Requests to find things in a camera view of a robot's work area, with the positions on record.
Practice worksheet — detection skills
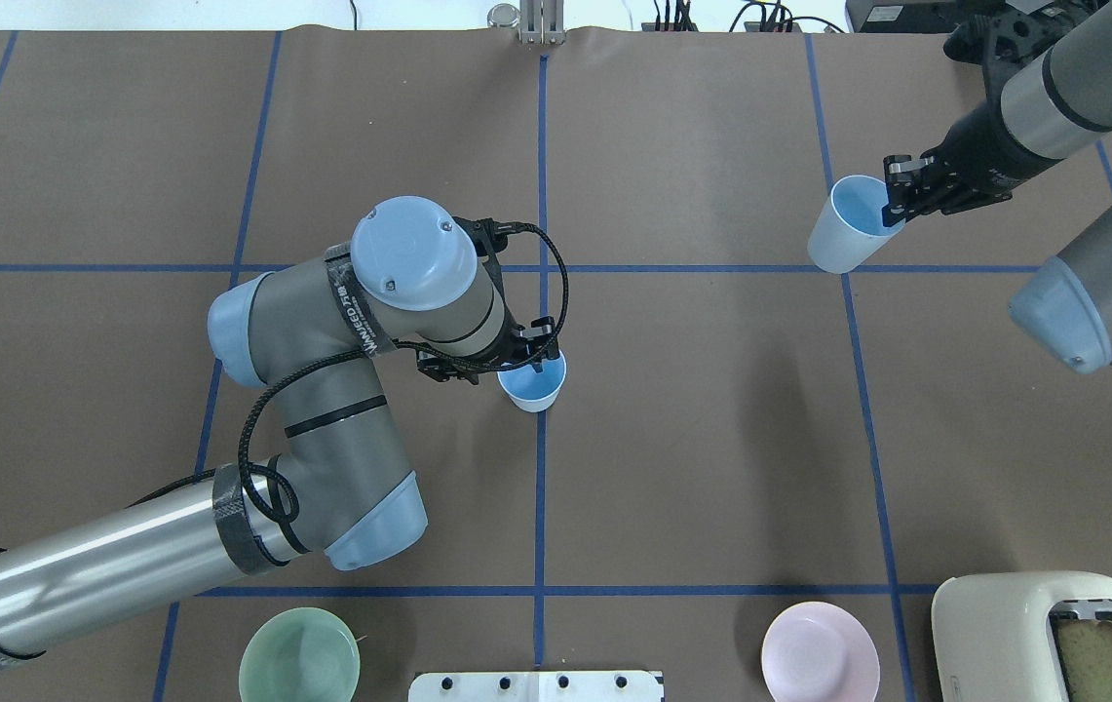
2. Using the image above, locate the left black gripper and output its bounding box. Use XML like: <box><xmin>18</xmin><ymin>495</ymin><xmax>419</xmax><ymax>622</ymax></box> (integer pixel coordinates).
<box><xmin>414</xmin><ymin>312</ymin><xmax>558</xmax><ymax>385</ymax></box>

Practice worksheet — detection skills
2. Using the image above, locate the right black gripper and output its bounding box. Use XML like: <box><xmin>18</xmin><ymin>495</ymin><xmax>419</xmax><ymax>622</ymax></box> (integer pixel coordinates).
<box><xmin>882</xmin><ymin>102</ymin><xmax>1040</xmax><ymax>228</ymax></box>

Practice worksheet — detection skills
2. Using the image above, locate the light blue cup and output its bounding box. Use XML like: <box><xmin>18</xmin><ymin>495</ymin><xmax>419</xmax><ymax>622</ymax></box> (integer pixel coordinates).
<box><xmin>808</xmin><ymin>175</ymin><xmax>904</xmax><ymax>275</ymax></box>
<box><xmin>496</xmin><ymin>354</ymin><xmax>568</xmax><ymax>413</ymax></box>

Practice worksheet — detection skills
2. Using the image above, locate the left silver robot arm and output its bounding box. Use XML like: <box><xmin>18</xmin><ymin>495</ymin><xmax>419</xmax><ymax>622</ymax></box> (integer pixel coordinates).
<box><xmin>0</xmin><ymin>196</ymin><xmax>565</xmax><ymax>674</ymax></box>

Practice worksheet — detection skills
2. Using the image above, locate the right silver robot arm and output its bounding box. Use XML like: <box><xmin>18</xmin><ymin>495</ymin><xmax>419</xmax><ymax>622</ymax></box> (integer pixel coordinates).
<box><xmin>880</xmin><ymin>1</ymin><xmax>1112</xmax><ymax>374</ymax></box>

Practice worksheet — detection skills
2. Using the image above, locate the green bowl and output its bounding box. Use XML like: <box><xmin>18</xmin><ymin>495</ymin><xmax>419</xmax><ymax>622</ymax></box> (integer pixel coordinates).
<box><xmin>238</xmin><ymin>607</ymin><xmax>363</xmax><ymax>701</ymax></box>

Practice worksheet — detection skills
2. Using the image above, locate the pink bowl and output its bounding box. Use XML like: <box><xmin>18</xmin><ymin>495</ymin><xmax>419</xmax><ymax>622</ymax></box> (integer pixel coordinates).
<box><xmin>759</xmin><ymin>601</ymin><xmax>882</xmax><ymax>701</ymax></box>

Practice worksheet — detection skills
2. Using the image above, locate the cream toaster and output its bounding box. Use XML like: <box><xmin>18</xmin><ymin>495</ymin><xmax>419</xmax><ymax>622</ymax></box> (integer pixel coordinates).
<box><xmin>931</xmin><ymin>570</ymin><xmax>1112</xmax><ymax>701</ymax></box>

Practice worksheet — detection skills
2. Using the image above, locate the toast slice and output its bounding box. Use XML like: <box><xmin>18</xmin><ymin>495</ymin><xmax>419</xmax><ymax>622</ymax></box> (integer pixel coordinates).
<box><xmin>1052</xmin><ymin>619</ymin><xmax>1112</xmax><ymax>701</ymax></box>

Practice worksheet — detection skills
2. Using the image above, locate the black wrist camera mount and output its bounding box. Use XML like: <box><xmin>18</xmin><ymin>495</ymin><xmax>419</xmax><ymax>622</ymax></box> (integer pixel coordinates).
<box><xmin>942</xmin><ymin>1</ymin><xmax>1105</xmax><ymax>66</ymax></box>

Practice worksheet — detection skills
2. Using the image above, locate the white pedestal column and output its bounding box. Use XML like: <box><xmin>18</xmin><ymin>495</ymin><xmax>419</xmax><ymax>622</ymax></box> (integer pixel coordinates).
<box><xmin>407</xmin><ymin>670</ymin><xmax>667</xmax><ymax>701</ymax></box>

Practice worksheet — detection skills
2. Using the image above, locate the aluminium frame post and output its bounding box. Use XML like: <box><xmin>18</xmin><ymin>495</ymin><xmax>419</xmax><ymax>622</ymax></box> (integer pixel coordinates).
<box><xmin>517</xmin><ymin>0</ymin><xmax>567</xmax><ymax>45</ymax></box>

